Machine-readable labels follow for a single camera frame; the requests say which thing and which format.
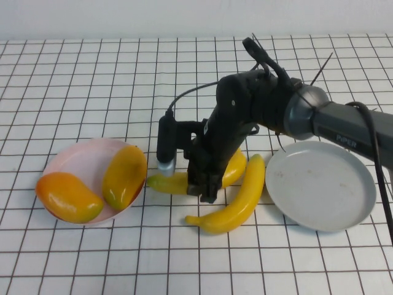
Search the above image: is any thick yellow plastic banana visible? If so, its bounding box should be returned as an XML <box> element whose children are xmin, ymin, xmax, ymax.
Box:
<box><xmin>146</xmin><ymin>147</ymin><xmax>247</xmax><ymax>195</ymax></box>

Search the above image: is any grey round plate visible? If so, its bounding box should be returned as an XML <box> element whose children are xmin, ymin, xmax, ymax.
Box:
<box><xmin>265</xmin><ymin>141</ymin><xmax>377</xmax><ymax>233</ymax></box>

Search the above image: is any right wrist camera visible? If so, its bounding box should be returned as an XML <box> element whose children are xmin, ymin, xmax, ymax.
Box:
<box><xmin>157</xmin><ymin>116</ymin><xmax>178</xmax><ymax>178</ymax></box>

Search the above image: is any white checked tablecloth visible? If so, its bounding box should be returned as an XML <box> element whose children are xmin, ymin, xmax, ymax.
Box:
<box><xmin>0</xmin><ymin>32</ymin><xmax>393</xmax><ymax>295</ymax></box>

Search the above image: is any orange blushed plastic mango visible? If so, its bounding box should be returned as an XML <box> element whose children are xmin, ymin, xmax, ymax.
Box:
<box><xmin>35</xmin><ymin>171</ymin><xmax>104</xmax><ymax>224</ymax></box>

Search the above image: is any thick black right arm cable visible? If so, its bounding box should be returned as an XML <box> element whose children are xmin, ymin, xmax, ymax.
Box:
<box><xmin>346</xmin><ymin>101</ymin><xmax>393</xmax><ymax>251</ymax></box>

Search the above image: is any yellow plastic mango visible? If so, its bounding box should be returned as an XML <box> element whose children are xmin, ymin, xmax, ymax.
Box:
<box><xmin>101</xmin><ymin>145</ymin><xmax>147</xmax><ymax>211</ymax></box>

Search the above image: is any pink round plate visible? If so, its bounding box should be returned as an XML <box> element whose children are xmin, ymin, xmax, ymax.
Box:
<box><xmin>42</xmin><ymin>138</ymin><xmax>148</xmax><ymax>227</ymax></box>

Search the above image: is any black looped right wrist cable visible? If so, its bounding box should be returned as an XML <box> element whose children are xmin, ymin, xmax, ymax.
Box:
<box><xmin>241</xmin><ymin>36</ymin><xmax>303</xmax><ymax>90</ymax></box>

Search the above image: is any thin black right camera cable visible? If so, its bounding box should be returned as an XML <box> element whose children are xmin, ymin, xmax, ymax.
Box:
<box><xmin>167</xmin><ymin>82</ymin><xmax>220</xmax><ymax>119</ymax></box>

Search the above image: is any slender curved yellow banana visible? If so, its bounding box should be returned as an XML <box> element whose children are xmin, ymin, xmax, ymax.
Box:
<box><xmin>184</xmin><ymin>153</ymin><xmax>266</xmax><ymax>235</ymax></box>

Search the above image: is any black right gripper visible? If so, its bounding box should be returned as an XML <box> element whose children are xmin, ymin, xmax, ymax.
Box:
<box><xmin>187</xmin><ymin>113</ymin><xmax>260</xmax><ymax>204</ymax></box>

